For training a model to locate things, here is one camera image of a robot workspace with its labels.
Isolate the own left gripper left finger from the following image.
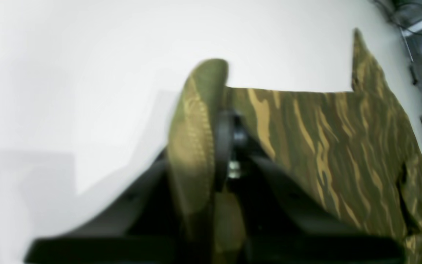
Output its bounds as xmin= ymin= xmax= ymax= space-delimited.
xmin=25 ymin=150 xmax=180 ymax=264

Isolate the camouflage T-shirt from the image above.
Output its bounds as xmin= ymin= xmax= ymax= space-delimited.
xmin=166 ymin=29 xmax=422 ymax=264

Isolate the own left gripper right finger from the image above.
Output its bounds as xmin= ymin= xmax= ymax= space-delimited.
xmin=214 ymin=110 xmax=405 ymax=264

